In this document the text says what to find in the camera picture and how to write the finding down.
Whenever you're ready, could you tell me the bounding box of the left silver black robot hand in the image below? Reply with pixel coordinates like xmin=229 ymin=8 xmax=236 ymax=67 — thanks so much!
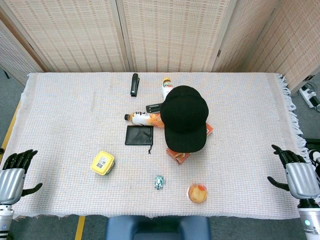
xmin=0 ymin=149 xmax=44 ymax=206

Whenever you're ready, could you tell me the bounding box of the black rectangular device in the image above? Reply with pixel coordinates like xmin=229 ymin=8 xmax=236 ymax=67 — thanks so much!
xmin=145 ymin=102 xmax=164 ymax=114

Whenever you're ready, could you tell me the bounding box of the woven fringed tablecloth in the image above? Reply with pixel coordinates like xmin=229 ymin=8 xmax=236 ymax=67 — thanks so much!
xmin=1 ymin=72 xmax=310 ymax=220

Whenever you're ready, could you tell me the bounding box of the black drawstring pouch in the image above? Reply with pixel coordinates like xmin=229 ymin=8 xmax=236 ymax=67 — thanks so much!
xmin=124 ymin=125 xmax=155 ymax=155

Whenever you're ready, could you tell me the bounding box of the white power strip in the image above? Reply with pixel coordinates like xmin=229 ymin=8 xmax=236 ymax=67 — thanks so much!
xmin=299 ymin=86 xmax=320 ymax=112

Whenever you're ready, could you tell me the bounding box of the orange fruit jelly cup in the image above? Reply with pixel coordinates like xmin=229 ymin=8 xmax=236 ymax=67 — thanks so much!
xmin=187 ymin=182 xmax=209 ymax=205

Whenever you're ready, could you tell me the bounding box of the orange tea drink bottle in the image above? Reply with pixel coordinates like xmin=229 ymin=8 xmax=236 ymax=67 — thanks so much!
xmin=124 ymin=111 xmax=166 ymax=129

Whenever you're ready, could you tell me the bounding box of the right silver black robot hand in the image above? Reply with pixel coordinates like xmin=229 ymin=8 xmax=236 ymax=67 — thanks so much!
xmin=267 ymin=144 xmax=320 ymax=200

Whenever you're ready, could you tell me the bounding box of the woven folding screen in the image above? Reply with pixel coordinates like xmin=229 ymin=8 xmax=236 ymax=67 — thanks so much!
xmin=0 ymin=0 xmax=320 ymax=93

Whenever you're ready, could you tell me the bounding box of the yellow lidded container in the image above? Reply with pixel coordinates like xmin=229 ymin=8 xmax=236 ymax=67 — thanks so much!
xmin=90 ymin=150 xmax=116 ymax=176

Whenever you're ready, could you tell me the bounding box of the orange cardboard box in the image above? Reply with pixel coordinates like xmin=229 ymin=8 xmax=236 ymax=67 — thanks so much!
xmin=166 ymin=122 xmax=214 ymax=166

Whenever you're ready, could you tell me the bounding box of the black baseball cap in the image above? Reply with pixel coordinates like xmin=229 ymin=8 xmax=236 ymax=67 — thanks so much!
xmin=159 ymin=85 xmax=210 ymax=154

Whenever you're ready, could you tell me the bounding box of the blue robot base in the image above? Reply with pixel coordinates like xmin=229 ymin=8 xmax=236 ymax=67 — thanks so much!
xmin=104 ymin=215 xmax=212 ymax=240

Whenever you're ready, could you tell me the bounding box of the white yellow-capped drink bottle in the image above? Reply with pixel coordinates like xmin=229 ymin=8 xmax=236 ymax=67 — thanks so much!
xmin=161 ymin=77 xmax=175 ymax=100

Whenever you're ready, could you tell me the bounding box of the black stapler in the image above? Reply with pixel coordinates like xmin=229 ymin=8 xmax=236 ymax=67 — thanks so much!
xmin=129 ymin=73 xmax=140 ymax=98

